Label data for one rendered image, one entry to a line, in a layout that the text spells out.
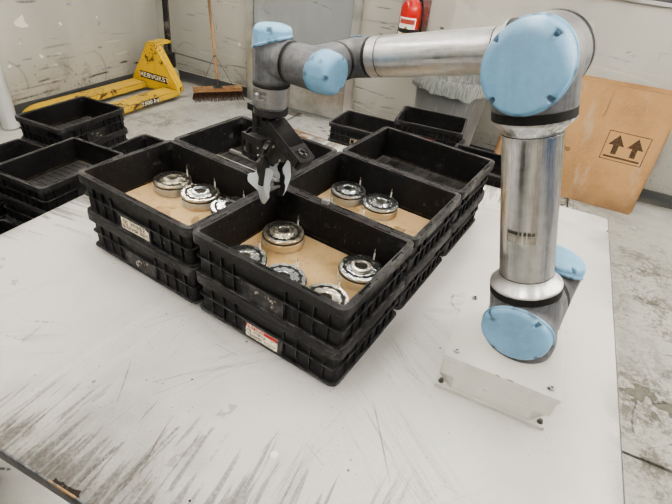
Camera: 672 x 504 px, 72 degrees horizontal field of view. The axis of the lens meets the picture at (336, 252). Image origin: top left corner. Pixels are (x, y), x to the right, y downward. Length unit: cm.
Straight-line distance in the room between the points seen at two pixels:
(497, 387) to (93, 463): 76
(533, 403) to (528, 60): 65
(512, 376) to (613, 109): 298
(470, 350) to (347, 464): 34
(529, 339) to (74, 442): 81
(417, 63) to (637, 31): 307
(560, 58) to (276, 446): 76
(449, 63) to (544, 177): 27
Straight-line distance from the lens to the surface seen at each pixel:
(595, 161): 383
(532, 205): 74
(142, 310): 120
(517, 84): 67
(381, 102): 422
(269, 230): 116
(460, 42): 87
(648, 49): 391
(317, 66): 87
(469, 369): 101
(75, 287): 131
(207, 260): 105
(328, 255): 114
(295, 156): 95
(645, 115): 383
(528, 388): 101
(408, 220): 133
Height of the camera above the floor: 150
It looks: 35 degrees down
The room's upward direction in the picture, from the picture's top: 7 degrees clockwise
